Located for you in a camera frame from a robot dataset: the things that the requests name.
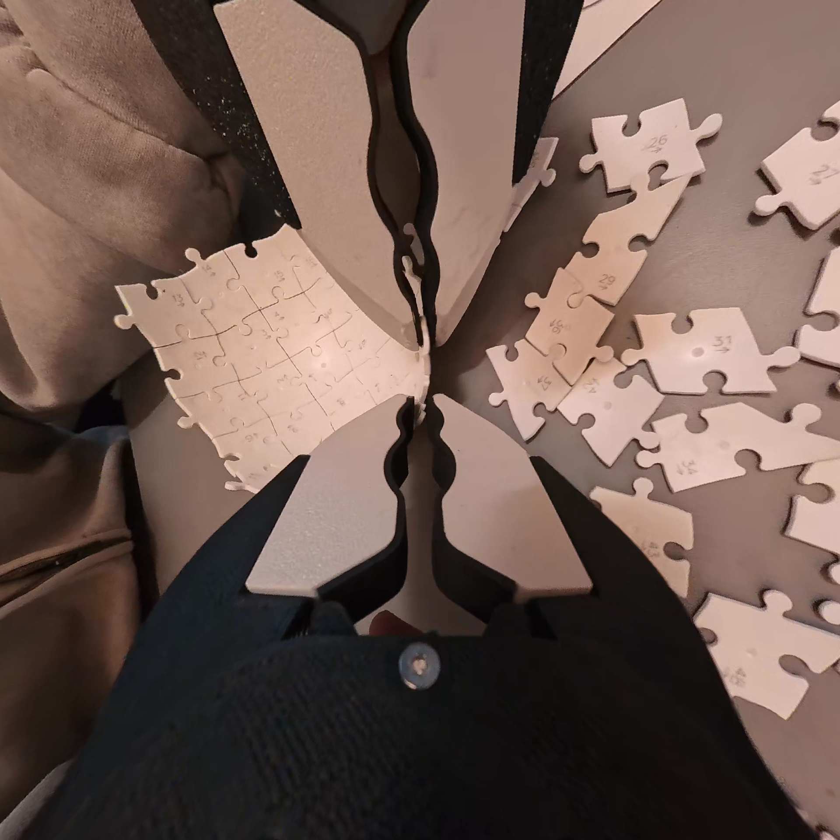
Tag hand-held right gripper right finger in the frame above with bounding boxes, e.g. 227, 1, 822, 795
427, 392, 597, 636

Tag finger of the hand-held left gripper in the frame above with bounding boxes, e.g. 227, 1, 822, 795
391, 0, 527, 345
214, 0, 426, 347

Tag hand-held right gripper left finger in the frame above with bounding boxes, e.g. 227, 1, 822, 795
244, 392, 417, 636

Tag joined white puzzle strip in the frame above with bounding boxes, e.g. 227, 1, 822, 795
502, 136, 560, 234

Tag curved white puzzle ball shell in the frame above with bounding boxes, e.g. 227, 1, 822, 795
113, 233, 434, 494

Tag person's left forearm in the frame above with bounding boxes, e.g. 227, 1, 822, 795
0, 0, 263, 421

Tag scattered loose white puzzle pieces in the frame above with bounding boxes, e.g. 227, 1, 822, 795
487, 97, 840, 840

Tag white paper instruction sheet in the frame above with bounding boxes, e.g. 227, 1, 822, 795
550, 0, 665, 101

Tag blue cloth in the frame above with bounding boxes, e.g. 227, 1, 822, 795
66, 423, 132, 460

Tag beige zip hoodie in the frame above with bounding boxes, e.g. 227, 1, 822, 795
0, 394, 161, 815

